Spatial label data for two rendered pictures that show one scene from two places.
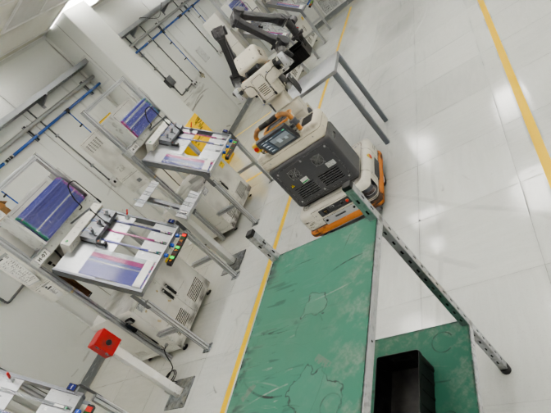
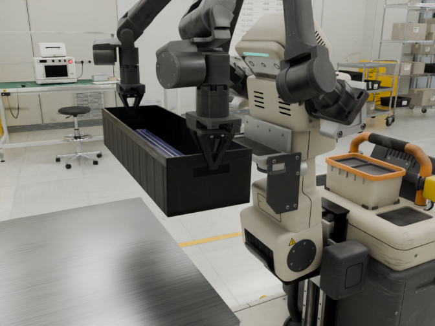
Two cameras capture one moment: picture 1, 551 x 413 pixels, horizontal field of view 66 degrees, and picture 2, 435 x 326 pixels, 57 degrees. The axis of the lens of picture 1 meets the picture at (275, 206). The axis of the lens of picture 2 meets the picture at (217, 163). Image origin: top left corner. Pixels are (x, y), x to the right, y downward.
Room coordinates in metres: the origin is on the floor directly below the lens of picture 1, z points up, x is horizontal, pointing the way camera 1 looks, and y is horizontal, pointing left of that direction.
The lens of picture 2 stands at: (4.19, -0.22, 1.33)
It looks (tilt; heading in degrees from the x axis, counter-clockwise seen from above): 18 degrees down; 210
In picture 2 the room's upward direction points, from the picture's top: straight up
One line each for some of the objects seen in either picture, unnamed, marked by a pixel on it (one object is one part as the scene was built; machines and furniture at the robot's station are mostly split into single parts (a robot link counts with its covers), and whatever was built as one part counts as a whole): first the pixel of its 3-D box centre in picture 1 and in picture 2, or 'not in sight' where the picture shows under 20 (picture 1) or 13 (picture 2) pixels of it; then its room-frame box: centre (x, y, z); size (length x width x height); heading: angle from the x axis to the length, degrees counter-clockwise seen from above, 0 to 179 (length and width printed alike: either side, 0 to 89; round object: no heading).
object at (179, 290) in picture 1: (155, 306); not in sight; (3.58, 1.41, 0.31); 0.70 x 0.65 x 0.62; 142
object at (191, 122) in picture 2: not in sight; (210, 143); (3.59, -0.58, 1.14); 0.07 x 0.07 x 0.09; 56
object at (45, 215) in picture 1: (50, 209); not in sight; (3.55, 1.28, 1.52); 0.51 x 0.13 x 0.27; 142
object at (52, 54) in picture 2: not in sight; (54, 63); (0.99, -4.25, 1.03); 0.44 x 0.37 x 0.46; 147
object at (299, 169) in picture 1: (307, 154); (348, 255); (2.89, -0.43, 0.59); 0.55 x 0.34 x 0.83; 56
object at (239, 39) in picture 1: (253, 43); not in sight; (7.50, -1.69, 0.95); 1.36 x 0.82 x 1.90; 52
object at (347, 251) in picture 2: not in sight; (302, 257); (3.13, -0.52, 0.68); 0.28 x 0.27 x 0.25; 56
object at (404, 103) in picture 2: not in sight; (395, 101); (-3.01, -0.92, 0.29); 0.40 x 0.30 x 0.14; 142
